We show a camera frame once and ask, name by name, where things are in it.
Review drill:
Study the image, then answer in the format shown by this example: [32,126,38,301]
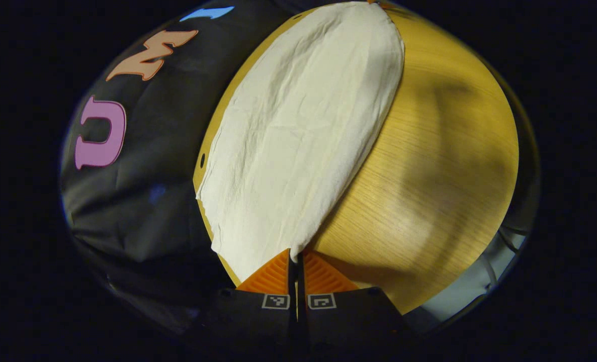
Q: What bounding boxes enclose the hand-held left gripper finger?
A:
[198,248,298,352]
[298,250,414,352]

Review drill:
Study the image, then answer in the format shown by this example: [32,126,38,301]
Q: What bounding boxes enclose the white jeans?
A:
[196,2,405,282]

